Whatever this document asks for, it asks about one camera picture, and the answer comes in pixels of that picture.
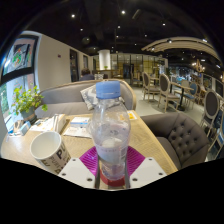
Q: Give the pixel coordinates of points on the green potted plant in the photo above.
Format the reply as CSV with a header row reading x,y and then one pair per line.
x,y
27,101

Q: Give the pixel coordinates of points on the dark grey tufted armchair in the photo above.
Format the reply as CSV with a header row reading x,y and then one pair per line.
x,y
181,138

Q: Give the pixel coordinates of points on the white leaflet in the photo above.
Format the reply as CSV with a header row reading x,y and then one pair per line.
x,y
43,125

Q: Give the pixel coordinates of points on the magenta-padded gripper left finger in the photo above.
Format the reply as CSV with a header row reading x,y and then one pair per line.
x,y
77,171

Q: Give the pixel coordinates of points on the flat round red coaster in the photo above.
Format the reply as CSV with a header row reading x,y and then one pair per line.
x,y
112,180

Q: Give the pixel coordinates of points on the clear bottle with blue cap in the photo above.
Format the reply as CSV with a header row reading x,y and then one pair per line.
x,y
110,130

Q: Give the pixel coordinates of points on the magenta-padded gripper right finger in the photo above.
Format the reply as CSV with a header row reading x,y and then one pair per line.
x,y
147,171

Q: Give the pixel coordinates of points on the grey curved sofa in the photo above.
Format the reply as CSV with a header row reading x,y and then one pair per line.
x,y
63,98

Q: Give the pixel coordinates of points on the group of ceiling spotlights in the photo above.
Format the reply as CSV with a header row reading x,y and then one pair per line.
x,y
122,12

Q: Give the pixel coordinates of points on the group of grey dining chairs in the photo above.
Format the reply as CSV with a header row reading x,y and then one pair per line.
x,y
165,88

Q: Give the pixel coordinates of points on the colourful framed wall poster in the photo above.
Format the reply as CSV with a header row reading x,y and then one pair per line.
x,y
20,55

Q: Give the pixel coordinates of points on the patterned grey cushion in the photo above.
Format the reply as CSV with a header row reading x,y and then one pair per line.
x,y
89,96

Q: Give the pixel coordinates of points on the white mug with black print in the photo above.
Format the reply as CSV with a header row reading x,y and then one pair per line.
x,y
48,150

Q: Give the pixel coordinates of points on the white printed menu sheet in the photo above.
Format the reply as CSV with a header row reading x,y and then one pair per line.
x,y
78,128

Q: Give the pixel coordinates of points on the white tissue box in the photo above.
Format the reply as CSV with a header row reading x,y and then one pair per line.
x,y
59,122

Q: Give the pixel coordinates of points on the person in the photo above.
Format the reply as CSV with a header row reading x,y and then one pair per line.
x,y
86,76

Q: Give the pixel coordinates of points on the small yellow card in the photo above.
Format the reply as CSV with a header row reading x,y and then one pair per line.
x,y
132,115

